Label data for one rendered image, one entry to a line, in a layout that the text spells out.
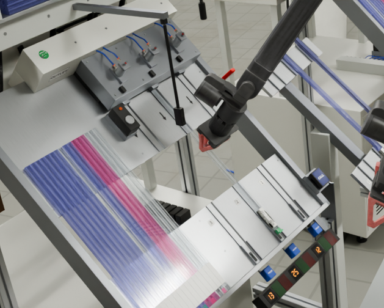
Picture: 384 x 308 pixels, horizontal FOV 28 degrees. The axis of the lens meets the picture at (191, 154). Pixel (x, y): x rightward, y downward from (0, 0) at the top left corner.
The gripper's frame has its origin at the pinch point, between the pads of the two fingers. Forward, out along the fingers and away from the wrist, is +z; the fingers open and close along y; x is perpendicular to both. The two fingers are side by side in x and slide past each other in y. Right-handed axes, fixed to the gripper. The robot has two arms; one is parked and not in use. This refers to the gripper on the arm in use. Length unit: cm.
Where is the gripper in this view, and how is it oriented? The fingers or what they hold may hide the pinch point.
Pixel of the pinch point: (204, 146)
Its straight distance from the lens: 198.4
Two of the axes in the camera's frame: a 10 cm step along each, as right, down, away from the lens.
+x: 6.8, 7.2, -1.7
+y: -6.3, 4.4, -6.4
